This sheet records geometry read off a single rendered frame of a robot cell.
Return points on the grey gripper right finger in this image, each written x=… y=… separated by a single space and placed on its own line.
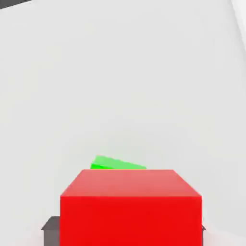
x=203 y=236

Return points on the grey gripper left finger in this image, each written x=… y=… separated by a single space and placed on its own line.
x=51 y=232

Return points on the small red cube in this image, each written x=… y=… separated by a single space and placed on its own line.
x=130 y=211

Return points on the small green cube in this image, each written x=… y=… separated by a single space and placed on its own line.
x=113 y=163

